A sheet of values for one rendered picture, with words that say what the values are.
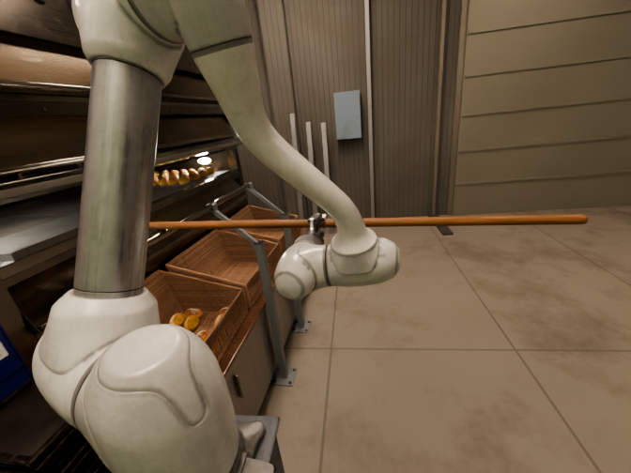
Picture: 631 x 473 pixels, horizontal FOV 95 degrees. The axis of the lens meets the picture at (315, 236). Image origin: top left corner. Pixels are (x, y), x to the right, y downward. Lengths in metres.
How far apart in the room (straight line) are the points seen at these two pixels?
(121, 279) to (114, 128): 0.24
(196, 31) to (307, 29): 3.95
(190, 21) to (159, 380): 0.47
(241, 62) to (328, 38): 3.90
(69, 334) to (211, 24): 0.49
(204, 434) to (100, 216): 0.35
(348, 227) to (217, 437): 0.41
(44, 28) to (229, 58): 1.20
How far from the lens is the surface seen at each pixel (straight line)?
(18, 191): 1.24
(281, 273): 0.65
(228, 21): 0.52
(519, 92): 4.72
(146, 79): 0.60
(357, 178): 4.38
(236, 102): 0.53
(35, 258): 1.43
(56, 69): 1.62
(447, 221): 1.01
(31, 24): 1.63
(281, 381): 2.06
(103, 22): 0.61
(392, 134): 4.34
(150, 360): 0.43
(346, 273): 0.64
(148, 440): 0.44
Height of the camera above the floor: 1.52
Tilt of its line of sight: 22 degrees down
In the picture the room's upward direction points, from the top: 6 degrees counter-clockwise
